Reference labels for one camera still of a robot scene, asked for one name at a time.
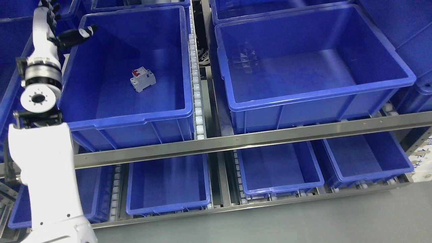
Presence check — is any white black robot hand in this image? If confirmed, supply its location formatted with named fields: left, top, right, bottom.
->
left=27, top=0, right=99, bottom=69

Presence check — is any white red circuit breaker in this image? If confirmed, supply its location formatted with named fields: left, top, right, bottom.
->
left=130, top=66, right=156, bottom=92

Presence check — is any large blue bin left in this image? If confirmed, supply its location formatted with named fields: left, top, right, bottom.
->
left=59, top=5, right=194, bottom=152

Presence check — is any large blue bin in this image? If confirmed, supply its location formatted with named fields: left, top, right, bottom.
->
left=59, top=5, right=194, bottom=152
left=215, top=4, right=416, bottom=134

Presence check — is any lower blue bin far left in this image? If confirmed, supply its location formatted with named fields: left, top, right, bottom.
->
left=8, top=165, right=115, bottom=229

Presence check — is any white roller track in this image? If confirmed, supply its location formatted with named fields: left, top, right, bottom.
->
left=188, top=4, right=207, bottom=140

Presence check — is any lower blue bin middle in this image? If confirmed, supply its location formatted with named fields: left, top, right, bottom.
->
left=237, top=141, right=324, bottom=198

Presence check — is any large blue bin right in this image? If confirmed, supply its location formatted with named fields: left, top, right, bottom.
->
left=215, top=4, right=416, bottom=134

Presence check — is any lower blue bin right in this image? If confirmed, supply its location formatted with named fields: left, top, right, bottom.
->
left=312, top=131, right=414, bottom=189

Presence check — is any steel shelf rail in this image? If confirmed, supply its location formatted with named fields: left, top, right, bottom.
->
left=0, top=111, right=432, bottom=176

